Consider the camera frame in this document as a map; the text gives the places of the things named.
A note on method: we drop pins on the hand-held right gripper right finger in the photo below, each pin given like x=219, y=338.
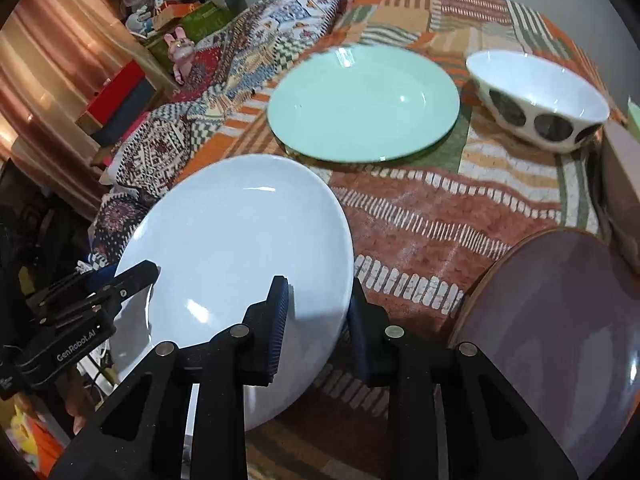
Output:
x=362, y=345

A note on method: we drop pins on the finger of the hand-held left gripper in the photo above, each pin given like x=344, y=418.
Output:
x=135, y=280
x=100, y=276

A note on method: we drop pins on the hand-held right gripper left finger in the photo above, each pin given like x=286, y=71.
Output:
x=277, y=330

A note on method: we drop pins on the light blue plate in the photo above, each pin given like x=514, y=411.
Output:
x=225, y=240

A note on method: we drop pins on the mint green plate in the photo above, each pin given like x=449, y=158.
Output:
x=365, y=105

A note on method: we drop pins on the white plate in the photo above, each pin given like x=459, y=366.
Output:
x=540, y=90

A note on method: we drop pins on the orange patchwork blanket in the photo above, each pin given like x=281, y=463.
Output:
x=440, y=220

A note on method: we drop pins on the dark blue box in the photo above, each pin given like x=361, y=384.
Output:
x=125, y=115

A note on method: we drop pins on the red box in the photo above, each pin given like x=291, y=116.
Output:
x=115, y=90

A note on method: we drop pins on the purple plate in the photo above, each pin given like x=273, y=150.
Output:
x=550, y=335

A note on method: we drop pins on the pink rabbit toy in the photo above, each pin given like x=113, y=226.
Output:
x=179, y=52

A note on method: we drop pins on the geometric patterned blanket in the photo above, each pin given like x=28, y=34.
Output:
x=240, y=60

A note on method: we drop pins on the copper curtain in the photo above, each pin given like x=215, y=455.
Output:
x=60, y=35

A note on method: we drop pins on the green box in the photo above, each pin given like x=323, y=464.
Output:
x=195, y=25

